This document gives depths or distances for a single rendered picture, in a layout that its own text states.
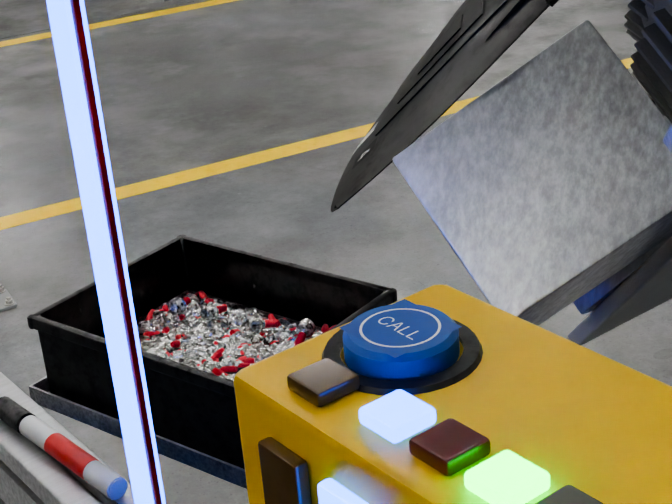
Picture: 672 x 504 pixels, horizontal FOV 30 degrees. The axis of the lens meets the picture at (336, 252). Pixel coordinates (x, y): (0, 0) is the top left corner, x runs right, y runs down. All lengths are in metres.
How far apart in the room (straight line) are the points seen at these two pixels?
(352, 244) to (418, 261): 0.20
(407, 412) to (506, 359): 0.05
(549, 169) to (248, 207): 2.66
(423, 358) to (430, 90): 0.54
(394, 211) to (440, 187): 2.52
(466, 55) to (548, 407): 0.55
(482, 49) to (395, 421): 0.55
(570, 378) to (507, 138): 0.38
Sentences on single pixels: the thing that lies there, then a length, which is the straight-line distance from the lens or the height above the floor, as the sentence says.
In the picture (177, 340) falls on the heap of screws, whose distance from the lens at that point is 0.94.
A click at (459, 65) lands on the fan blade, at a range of 0.92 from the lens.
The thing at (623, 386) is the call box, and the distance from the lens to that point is 0.41.
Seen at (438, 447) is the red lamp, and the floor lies 1.08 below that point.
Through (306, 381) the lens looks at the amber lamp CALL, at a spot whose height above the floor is 1.08.
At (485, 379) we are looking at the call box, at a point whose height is 1.07.
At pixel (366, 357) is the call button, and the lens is 0.41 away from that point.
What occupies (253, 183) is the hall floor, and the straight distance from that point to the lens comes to 3.57.
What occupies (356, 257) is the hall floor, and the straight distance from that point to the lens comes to 3.05.
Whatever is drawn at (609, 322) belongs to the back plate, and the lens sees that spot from 0.91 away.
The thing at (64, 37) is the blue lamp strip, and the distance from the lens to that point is 0.61.
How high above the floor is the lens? 1.28
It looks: 25 degrees down
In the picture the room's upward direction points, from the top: 5 degrees counter-clockwise
